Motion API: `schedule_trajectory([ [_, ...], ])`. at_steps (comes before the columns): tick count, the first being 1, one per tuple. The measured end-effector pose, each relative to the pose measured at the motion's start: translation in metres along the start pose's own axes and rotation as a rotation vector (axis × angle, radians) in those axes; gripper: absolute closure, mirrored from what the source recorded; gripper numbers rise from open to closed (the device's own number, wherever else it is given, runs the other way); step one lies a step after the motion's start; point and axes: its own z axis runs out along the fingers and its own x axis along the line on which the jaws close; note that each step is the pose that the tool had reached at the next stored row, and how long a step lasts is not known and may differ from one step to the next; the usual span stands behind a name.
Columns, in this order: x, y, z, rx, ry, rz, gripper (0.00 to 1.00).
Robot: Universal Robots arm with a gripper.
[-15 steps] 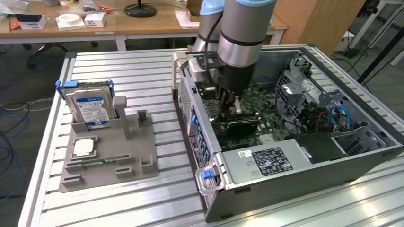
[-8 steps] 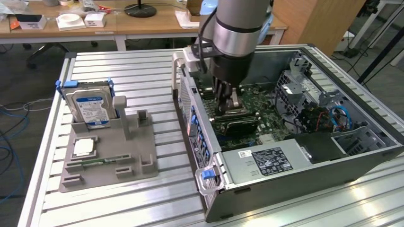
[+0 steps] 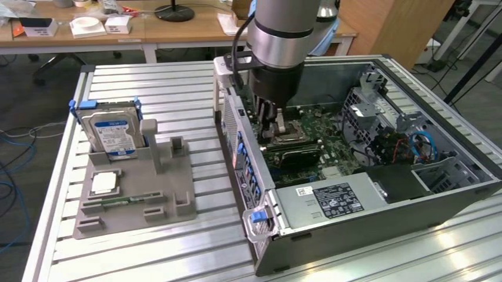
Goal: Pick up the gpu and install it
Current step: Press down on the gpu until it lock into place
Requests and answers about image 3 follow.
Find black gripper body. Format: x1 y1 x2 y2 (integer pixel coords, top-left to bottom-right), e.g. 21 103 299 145
248 65 303 107

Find green motherboard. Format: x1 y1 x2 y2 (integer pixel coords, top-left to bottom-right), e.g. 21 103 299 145
245 104 368 189

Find perforated metal disk bay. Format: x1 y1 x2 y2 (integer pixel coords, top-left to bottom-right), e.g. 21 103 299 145
339 86 395 153

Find blue wire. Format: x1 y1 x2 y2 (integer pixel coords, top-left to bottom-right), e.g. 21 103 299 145
407 131 439 162

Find green RAM stick black chips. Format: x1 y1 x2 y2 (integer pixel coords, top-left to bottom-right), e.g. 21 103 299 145
262 143 324 153

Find open dark PC case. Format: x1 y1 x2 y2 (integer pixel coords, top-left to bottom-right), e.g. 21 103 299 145
212 53 502 277

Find black round lamp base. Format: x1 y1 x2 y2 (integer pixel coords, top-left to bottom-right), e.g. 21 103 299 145
153 0 196 22

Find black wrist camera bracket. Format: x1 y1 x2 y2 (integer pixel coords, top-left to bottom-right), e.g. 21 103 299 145
221 52 261 72

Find grey power supply unit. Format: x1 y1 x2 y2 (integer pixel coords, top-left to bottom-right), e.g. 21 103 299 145
274 172 389 230

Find black office chair base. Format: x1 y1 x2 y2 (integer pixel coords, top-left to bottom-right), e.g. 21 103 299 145
31 52 89 86

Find brown cardboard box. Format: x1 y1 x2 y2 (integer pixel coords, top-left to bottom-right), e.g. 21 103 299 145
230 0 256 21

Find metal CPU socket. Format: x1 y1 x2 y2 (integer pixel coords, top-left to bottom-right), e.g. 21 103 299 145
273 120 311 145

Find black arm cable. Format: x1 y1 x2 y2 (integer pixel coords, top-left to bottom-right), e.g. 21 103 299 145
230 16 257 89

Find wooden cabinet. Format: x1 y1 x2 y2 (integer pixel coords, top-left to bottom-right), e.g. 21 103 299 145
336 0 455 71

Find silver chipset heatsink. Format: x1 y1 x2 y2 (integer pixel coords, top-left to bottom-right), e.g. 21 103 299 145
321 166 347 179

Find grey metal disk bay bracket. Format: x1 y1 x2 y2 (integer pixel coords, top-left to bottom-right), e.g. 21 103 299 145
411 157 493 194

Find hard disk blue caddy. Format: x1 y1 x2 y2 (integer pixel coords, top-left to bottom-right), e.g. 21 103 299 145
68 99 144 162

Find grey parts rack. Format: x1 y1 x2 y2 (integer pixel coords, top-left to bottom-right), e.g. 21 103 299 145
72 119 198 240

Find black stand pole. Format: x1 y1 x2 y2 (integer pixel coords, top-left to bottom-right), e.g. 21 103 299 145
428 0 502 105

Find green loose RAM stick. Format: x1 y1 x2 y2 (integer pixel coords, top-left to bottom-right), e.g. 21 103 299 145
84 194 162 207

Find white paper booklet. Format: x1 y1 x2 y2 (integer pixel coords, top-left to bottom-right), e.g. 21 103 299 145
217 13 248 36

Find green graphics card black fan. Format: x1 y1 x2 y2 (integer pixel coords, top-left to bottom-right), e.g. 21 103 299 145
260 146 321 177

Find white pedestal unit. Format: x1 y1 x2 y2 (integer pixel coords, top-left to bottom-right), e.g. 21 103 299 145
413 38 444 66

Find white floor cable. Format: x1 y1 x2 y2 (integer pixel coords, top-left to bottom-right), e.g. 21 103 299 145
1 122 65 139

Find silver CPU chip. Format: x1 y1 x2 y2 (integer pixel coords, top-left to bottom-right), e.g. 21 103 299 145
89 172 118 194

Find small white box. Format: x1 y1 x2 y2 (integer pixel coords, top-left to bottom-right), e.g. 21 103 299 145
104 16 132 35

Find white box black lid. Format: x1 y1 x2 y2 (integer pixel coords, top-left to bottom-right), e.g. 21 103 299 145
18 17 58 38

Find blue floor cable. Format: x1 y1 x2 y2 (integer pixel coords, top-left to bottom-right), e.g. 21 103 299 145
0 129 37 254

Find white box with tape roll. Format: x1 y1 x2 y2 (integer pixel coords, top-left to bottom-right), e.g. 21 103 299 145
69 16 106 39

